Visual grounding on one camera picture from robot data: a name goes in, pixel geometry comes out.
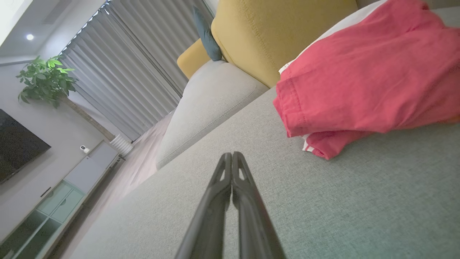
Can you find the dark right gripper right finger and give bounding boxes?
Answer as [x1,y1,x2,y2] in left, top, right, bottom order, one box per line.
[232,151,287,259]

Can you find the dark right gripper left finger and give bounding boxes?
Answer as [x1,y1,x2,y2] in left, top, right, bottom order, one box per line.
[174,152,233,259]

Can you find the red Bulls jersey white sleeves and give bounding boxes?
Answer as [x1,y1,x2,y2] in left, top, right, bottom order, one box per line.
[279,0,390,160]

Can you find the red shorts white trim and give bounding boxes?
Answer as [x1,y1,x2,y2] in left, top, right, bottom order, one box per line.
[273,0,460,138]

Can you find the large grey sofa chaise cushion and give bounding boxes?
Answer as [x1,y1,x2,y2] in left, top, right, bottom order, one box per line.
[68,7,460,259]

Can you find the grey sofa seat cushion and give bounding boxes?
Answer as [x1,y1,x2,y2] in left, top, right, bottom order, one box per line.
[155,59,269,169]

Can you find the white ribbed plant pot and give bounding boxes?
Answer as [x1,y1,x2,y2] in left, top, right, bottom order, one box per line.
[110,134,134,157]

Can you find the grey and mint TV cabinet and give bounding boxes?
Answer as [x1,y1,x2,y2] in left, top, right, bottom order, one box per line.
[0,140,125,259]

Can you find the yellow sofa armrest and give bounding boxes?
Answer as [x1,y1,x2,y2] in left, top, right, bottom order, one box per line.
[177,38,225,79]

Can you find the grey pleated curtain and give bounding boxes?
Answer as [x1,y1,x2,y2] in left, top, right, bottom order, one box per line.
[59,0,216,141]

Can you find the teal throw pillow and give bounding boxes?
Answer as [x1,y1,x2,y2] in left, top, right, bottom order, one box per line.
[192,5,223,62]

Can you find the green potted tree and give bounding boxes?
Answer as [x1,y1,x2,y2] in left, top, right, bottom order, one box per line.
[16,55,116,141]

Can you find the black wall television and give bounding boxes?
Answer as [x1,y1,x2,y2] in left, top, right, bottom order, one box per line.
[0,109,51,185]

